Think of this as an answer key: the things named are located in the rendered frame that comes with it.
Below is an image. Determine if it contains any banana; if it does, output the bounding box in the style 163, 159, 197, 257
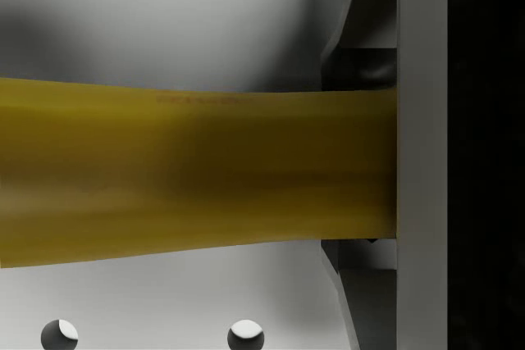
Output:
0, 77, 399, 269

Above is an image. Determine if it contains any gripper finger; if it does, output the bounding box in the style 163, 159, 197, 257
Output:
322, 0, 398, 91
322, 239, 398, 350

